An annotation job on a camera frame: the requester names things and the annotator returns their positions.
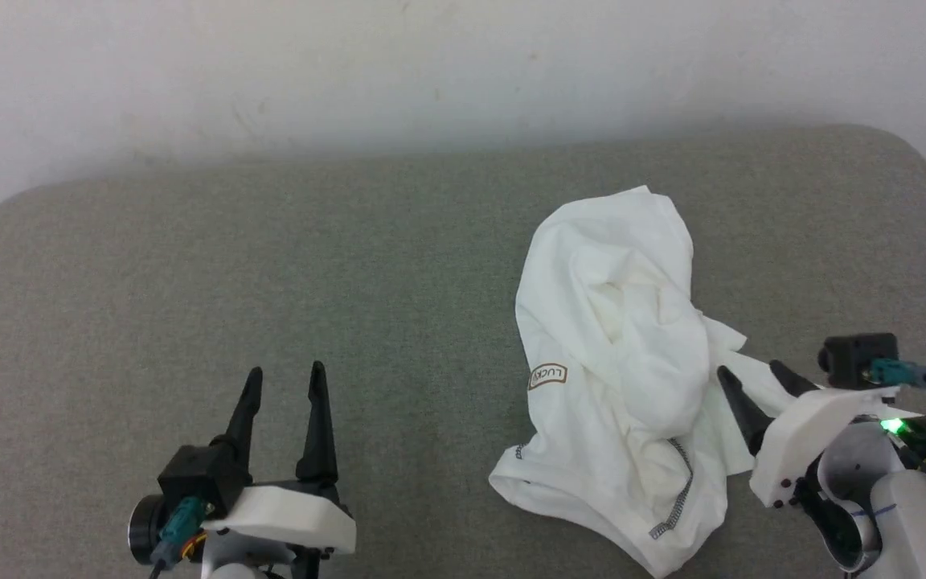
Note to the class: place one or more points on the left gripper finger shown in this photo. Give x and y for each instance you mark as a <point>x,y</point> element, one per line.
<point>244,414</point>
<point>318,434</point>

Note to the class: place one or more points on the white long-sleeve garment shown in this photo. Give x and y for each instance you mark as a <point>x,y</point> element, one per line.
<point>632,338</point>

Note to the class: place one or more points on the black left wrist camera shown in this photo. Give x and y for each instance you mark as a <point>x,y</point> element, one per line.
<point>202,478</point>

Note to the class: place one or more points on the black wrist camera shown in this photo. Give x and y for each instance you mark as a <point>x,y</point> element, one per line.
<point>202,478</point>
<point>853,362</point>

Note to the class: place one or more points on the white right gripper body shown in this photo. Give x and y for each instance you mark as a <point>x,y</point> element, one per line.
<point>801,438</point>

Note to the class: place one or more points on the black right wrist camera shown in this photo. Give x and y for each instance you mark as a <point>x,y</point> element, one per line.
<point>853,362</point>

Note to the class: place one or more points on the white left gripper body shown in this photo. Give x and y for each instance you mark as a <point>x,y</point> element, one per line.
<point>294,515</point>

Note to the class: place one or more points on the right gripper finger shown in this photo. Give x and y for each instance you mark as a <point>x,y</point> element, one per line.
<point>794,378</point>
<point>744,414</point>

